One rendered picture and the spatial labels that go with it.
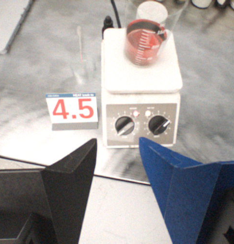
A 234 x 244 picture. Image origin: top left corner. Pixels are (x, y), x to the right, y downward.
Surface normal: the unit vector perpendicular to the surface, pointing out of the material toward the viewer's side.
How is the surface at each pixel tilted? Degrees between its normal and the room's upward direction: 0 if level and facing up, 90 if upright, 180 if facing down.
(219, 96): 0
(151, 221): 0
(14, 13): 0
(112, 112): 30
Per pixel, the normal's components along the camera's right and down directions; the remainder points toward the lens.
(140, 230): 0.04, -0.26
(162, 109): 0.05, 0.25
